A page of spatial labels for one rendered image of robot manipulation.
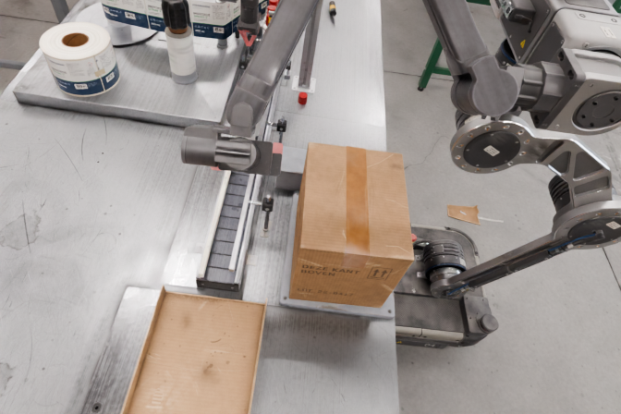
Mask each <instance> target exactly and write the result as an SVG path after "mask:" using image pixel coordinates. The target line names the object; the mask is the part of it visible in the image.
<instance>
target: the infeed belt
mask: <svg viewBox="0 0 621 414"><path fill-rule="evenodd" d="M273 96H274V95H273ZM273 96H272V98H271V101H270V105H269V110H268V115H267V118H266V121H267V122H268V118H269V114H270V109H271V104H272V100H273ZM256 176H257V175H255V176H254V179H253V184H252V189H251V193H250V200H251V198H252V193H253V189H254V185H255V180H256ZM249 178H250V174H246V173H243V172H234V171H231V174H230V178H229V181H228V185H227V188H226V192H225V198H224V202H223V206H222V209H221V212H220V216H219V220H218V224H217V227H216V231H215V234H214V238H213V244H212V248H211V252H210V255H209V259H208V262H207V266H206V270H205V274H204V277H201V280H202V281H209V282H216V283H224V284H230V285H233V284H234V282H235V277H236V272H237V265H238V260H239V255H240V251H241V246H242V242H243V237H244V233H245V228H246V224H247V220H248V215H249V210H250V204H249V205H248V210H247V214H246V219H245V223H244V227H243V232H242V236H241V240H240V245H239V249H238V254H237V262H236V266H235V271H234V272H229V265H230V262H231V257H232V253H233V248H234V245H235V240H236V236H237V229H238V224H239V220H240V215H241V212H242V207H243V203H244V199H245V195H246V190H247V186H248V182H249Z"/></svg>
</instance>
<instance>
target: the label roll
mask: <svg viewBox="0 0 621 414"><path fill-rule="evenodd" d="M40 47H41V49H42V52H43V55H44V57H45V60H46V62H47V64H48V67H49V68H50V70H51V72H52V75H53V77H54V79H55V83H56V85H57V87H58V88H59V89H60V90H61V91H63V92H64V93H67V94H69V95H73V96H79V97H88V96H94V95H98V94H102V93H104V92H107V91H109V90H111V89H112V88H114V87H115V85H116V84H117V83H118V82H119V79H120V72H119V68H118V64H117V62H116V56H115V52H114V49H113V45H112V43H111V39H110V36H109V33H108V32H107V30H106V29H104V28H103V27H101V26H99V25H96V24H93V23H89V22H69V23H64V24H61V25H58V26H55V27H53V28H51V29H50V30H48V31H47V32H45V33H44V34H43V36H42V37H41V39H40Z"/></svg>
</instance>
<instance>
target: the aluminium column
mask: <svg viewBox="0 0 621 414"><path fill-rule="evenodd" d="M322 8H323V0H320V1H319V3H318V5H317V6H316V8H315V10H314V12H313V14H312V18H310V21H309V23H308V25H307V27H306V29H305V36H304V43H303V50H302V57H301V64H300V72H299V78H298V87H302V88H310V84H311V72H312V67H313V61H314V55H315V49H316V43H317V37H318V31H319V26H320V20H321V14H322Z"/></svg>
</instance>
